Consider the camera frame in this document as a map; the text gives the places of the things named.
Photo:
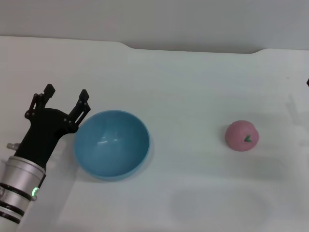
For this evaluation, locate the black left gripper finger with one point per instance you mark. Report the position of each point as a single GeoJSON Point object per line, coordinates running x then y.
{"type": "Point", "coordinates": [82, 104]}
{"type": "Point", "coordinates": [38, 101]}

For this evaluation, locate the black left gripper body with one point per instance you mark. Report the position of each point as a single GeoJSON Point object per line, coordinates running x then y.
{"type": "Point", "coordinates": [43, 130]}

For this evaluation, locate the blue bowl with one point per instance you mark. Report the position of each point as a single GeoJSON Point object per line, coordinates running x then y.
{"type": "Point", "coordinates": [111, 145]}

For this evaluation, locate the pink toy peach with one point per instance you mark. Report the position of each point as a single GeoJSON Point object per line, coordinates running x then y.
{"type": "Point", "coordinates": [240, 136]}

